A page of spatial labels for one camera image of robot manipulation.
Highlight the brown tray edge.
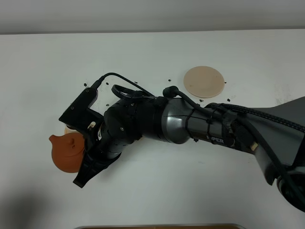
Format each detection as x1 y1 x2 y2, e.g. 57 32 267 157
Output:
77 224 244 229

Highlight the brown clay teapot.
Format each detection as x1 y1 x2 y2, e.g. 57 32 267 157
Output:
49 132 84 173

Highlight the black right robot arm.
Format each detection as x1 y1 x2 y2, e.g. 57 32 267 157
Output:
61 85 305 210

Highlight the cream teapot coaster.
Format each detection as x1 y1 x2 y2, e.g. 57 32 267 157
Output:
183 66 225 98

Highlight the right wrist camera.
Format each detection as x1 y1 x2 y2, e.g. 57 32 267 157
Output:
59 87 103 137

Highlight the left white teacup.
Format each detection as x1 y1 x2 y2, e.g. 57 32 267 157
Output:
64 125 78 135

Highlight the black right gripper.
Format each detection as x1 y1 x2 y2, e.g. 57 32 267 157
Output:
73 121 114 188

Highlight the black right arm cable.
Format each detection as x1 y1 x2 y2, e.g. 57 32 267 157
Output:
91 72 305 198

